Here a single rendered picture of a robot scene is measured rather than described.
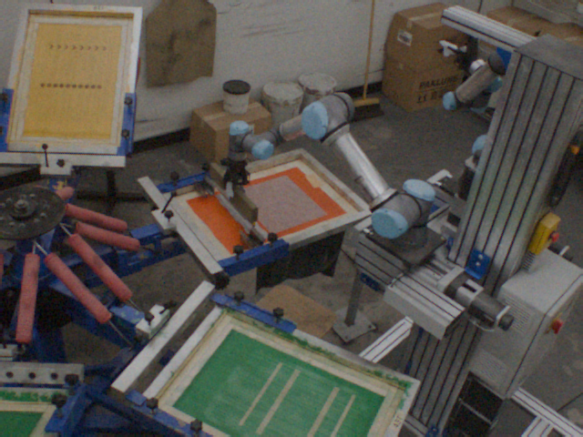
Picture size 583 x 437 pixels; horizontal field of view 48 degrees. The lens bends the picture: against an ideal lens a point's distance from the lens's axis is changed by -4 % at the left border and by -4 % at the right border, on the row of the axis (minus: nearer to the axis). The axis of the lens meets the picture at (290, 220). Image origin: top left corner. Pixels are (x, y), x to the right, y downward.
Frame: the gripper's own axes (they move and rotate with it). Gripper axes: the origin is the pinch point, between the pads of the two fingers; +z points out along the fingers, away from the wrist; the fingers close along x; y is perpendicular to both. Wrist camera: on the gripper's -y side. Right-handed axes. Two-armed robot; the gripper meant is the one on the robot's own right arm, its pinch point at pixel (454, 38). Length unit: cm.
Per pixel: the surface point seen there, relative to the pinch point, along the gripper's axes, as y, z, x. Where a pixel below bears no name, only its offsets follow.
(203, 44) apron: 104, 187, -64
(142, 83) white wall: 125, 179, -109
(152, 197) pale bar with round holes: 58, -9, -139
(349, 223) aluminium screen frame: 63, -40, -59
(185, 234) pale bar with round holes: 56, -36, -131
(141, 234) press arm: 56, -32, -148
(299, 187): 69, -7, -70
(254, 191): 69, -6, -91
